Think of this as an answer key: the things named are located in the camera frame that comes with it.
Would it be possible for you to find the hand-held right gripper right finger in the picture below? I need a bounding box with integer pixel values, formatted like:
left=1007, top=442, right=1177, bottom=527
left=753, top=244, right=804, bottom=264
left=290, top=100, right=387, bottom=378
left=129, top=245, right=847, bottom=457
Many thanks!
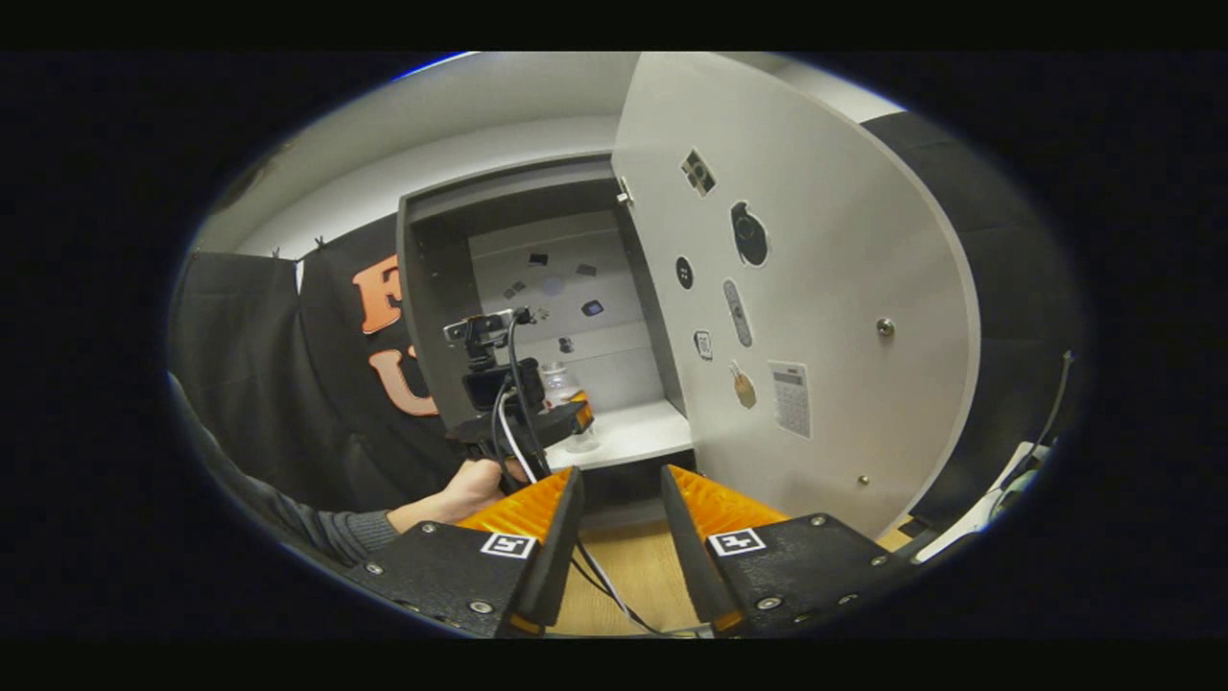
left=660, top=465, right=919, bottom=639

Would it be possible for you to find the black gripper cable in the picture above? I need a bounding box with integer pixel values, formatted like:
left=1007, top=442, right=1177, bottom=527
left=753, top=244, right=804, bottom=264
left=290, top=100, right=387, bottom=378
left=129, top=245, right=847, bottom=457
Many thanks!
left=503, top=309, right=674, bottom=636

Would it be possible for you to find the ceiling light panel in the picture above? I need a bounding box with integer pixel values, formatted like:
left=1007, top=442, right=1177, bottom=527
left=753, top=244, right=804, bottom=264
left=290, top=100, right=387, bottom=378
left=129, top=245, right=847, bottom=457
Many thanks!
left=391, top=52, right=473, bottom=83

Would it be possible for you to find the clear plastic bottle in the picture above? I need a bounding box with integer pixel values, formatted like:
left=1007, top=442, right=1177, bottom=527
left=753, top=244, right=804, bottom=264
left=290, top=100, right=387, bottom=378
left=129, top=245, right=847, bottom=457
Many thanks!
left=538, top=362, right=602, bottom=455

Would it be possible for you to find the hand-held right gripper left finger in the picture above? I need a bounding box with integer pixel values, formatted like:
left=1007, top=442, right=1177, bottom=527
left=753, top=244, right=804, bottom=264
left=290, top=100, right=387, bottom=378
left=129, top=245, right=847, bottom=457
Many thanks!
left=341, top=465, right=586, bottom=639

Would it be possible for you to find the thin grey cable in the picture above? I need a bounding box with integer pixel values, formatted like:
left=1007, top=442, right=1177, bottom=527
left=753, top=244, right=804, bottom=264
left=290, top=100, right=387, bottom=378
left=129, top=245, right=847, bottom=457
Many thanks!
left=1040, top=349, right=1076, bottom=454

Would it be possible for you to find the white plastic device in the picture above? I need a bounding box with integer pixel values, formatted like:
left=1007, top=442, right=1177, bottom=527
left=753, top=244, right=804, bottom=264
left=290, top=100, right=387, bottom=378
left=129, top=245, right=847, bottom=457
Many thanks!
left=914, top=440, right=1053, bottom=565

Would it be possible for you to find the white cabinet door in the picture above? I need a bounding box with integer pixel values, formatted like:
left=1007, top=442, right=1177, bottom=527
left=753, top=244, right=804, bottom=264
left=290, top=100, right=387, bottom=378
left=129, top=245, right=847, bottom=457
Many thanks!
left=611, top=53, right=982, bottom=541

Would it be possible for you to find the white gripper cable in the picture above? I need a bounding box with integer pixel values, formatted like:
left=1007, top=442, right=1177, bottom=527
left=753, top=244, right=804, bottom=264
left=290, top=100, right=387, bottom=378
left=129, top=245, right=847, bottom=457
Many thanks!
left=491, top=382, right=674, bottom=638

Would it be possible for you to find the grey cabinet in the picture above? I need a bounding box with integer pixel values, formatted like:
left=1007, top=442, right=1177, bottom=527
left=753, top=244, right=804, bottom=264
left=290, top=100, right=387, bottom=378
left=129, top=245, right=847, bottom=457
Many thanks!
left=395, top=152, right=698, bottom=481

